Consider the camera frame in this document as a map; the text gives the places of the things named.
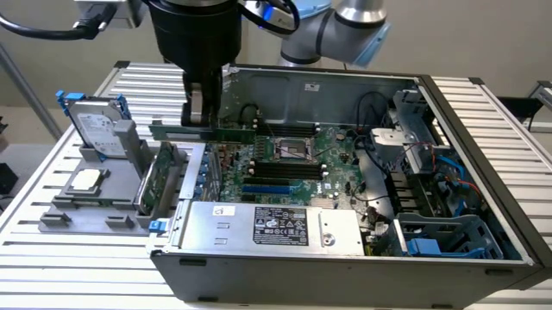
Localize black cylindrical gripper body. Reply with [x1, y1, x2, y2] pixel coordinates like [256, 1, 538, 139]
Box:
[148, 0, 241, 85]

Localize green RAM stick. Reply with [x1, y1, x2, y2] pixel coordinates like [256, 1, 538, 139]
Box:
[148, 119, 256, 143]

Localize black RAM slot bank short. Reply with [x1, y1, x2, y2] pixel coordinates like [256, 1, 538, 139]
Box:
[253, 123, 319, 137]

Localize black RAM slot bank long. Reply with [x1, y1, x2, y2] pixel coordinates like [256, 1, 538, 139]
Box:
[245, 159, 327, 179]

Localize black expansion slot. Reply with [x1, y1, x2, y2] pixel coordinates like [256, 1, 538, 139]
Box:
[241, 176, 290, 187]

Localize blue expansion slot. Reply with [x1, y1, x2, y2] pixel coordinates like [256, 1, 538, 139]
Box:
[239, 184, 291, 195]

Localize green graphics card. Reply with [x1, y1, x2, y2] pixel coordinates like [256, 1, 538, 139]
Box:
[137, 141, 179, 212]

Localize CPU socket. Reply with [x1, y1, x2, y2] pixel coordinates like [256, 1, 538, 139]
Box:
[267, 136, 319, 161]

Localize grey parts rack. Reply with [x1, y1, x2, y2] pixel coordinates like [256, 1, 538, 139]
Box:
[37, 119, 191, 239]

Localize silver CPU chip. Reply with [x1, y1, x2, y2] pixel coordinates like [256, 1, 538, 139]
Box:
[69, 167, 108, 194]

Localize green motherboard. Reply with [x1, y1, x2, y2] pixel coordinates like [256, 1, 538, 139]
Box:
[205, 122, 368, 211]

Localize silver power supply unit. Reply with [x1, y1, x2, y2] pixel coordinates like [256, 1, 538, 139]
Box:
[176, 200, 368, 256]

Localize metal drive cage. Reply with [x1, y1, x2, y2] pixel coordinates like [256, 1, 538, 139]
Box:
[370, 88, 451, 175]

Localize open black PC case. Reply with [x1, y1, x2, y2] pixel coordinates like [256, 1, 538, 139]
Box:
[147, 63, 552, 307]

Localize blue-grey disk bay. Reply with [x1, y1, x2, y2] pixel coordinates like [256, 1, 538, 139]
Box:
[386, 211, 506, 260]

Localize black flat box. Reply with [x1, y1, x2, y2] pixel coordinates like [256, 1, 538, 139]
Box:
[494, 96, 542, 119]

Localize grey aluminium profile stand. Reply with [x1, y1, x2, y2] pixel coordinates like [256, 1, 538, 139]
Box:
[521, 79, 552, 133]

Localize hard disk with blue bracket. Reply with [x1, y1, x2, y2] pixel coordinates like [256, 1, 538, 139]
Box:
[54, 90, 132, 162]

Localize thick black camera cable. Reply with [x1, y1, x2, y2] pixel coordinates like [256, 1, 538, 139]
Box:
[0, 5, 116, 41]

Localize black looped wire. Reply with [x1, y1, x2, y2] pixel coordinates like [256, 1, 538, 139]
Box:
[355, 91, 391, 129]

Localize aluminium frame post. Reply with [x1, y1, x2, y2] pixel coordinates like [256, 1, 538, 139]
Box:
[0, 41, 64, 141]

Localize blue wire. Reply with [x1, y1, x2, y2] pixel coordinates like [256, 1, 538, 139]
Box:
[433, 154, 469, 194]

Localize red wire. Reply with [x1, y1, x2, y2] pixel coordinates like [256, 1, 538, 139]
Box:
[455, 180, 482, 212]

